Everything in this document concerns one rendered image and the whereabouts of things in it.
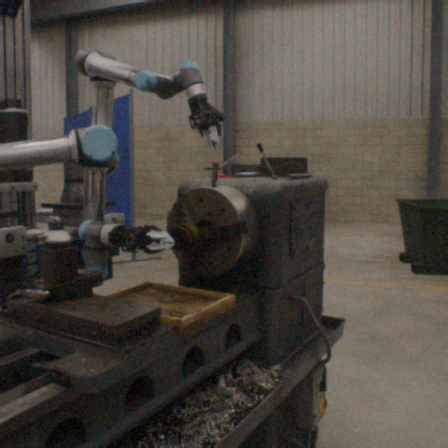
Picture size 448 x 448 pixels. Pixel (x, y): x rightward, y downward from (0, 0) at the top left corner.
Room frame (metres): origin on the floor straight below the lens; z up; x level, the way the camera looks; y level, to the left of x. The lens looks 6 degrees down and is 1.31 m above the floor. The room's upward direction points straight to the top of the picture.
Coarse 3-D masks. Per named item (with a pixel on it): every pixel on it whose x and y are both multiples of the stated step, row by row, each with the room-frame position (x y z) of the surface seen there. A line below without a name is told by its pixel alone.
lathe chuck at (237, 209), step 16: (192, 192) 1.65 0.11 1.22; (208, 192) 1.62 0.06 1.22; (224, 192) 1.61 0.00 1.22; (208, 208) 1.62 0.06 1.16; (224, 208) 1.59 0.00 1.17; (240, 208) 1.59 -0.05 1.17; (176, 224) 1.69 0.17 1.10; (208, 240) 1.70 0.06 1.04; (224, 240) 1.59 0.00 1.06; (240, 240) 1.56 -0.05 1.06; (176, 256) 1.69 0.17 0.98; (208, 256) 1.62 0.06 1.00; (224, 256) 1.59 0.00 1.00; (240, 256) 1.58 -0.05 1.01; (208, 272) 1.62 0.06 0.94; (224, 272) 1.60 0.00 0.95
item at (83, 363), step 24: (0, 312) 1.19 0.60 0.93; (0, 336) 1.06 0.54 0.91; (24, 336) 1.09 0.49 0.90; (48, 336) 1.07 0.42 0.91; (72, 336) 1.03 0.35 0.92; (144, 336) 1.03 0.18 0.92; (168, 336) 1.08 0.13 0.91; (72, 360) 0.94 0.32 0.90; (96, 360) 0.95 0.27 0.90; (120, 360) 0.95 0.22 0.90; (144, 360) 1.00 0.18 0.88; (72, 384) 0.89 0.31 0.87; (96, 384) 0.87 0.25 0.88
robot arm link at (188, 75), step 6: (186, 60) 1.81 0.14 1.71; (192, 60) 1.82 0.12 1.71; (180, 66) 1.82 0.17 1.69; (186, 66) 1.80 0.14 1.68; (192, 66) 1.81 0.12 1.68; (180, 72) 1.82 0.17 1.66; (186, 72) 1.80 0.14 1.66; (192, 72) 1.80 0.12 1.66; (198, 72) 1.82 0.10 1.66; (180, 78) 1.82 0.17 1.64; (186, 78) 1.80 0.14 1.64; (192, 78) 1.79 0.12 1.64; (198, 78) 1.80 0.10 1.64; (180, 84) 1.83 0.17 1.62; (186, 84) 1.80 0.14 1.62; (192, 84) 1.79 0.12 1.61
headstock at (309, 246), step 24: (264, 192) 1.69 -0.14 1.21; (288, 192) 1.73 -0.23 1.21; (312, 192) 1.99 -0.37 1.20; (264, 216) 1.69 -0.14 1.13; (288, 216) 1.73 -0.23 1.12; (312, 216) 1.98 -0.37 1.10; (264, 240) 1.69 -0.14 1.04; (288, 240) 1.73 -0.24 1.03; (312, 240) 1.99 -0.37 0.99; (264, 264) 1.69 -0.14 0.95; (288, 264) 1.79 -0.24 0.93; (312, 264) 2.02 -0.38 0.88
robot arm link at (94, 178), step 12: (84, 168) 1.64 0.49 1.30; (96, 168) 1.63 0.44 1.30; (108, 168) 1.67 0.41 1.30; (84, 180) 1.65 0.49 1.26; (96, 180) 1.64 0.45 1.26; (84, 192) 1.65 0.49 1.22; (96, 192) 1.64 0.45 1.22; (84, 204) 1.65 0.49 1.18; (96, 204) 1.64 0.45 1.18; (84, 216) 1.65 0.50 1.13; (96, 216) 1.64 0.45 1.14; (84, 252) 1.63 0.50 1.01
